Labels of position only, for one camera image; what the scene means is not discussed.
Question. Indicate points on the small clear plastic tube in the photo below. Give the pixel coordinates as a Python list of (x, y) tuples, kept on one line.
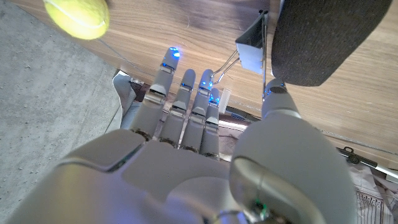
[(225, 99)]

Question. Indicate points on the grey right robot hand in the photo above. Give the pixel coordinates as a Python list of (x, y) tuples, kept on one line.
[(174, 174)]

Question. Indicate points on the yellow tennis ball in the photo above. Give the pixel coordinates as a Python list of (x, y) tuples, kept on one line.
[(77, 17)]

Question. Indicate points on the printed room backdrop cloth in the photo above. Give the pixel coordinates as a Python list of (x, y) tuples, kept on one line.
[(367, 193)]

